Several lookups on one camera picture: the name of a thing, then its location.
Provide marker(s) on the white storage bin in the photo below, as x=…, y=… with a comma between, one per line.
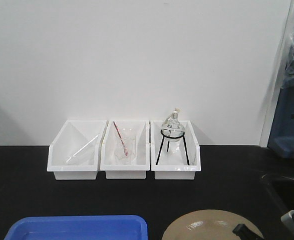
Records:
x=72, y=135
x=140, y=164
x=173, y=165

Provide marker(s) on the middle white storage bin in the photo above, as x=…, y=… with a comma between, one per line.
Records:
x=140, y=164

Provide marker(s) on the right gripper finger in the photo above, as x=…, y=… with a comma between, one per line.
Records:
x=244, y=233

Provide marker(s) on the red glass stirring rod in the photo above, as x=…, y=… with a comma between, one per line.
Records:
x=121, y=140

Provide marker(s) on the right white storage bin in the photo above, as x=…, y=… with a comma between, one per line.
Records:
x=173, y=165

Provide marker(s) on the black wire tripod stand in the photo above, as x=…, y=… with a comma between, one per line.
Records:
x=184, y=147

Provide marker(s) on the clear glass rod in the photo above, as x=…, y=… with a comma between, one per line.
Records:
x=84, y=154

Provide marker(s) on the left white storage bin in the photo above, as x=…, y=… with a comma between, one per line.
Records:
x=72, y=135

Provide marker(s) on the blue plastic tray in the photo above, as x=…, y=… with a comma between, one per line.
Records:
x=89, y=227

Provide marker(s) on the beige plate with black rim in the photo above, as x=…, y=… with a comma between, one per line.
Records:
x=208, y=224

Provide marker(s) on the blue plastic crate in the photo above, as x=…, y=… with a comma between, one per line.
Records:
x=281, y=139

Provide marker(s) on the round glass flask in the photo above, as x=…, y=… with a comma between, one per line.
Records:
x=172, y=129

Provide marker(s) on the clear glass beaker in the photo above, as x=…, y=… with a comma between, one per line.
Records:
x=129, y=138

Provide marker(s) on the black sink basin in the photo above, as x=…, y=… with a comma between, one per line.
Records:
x=281, y=190

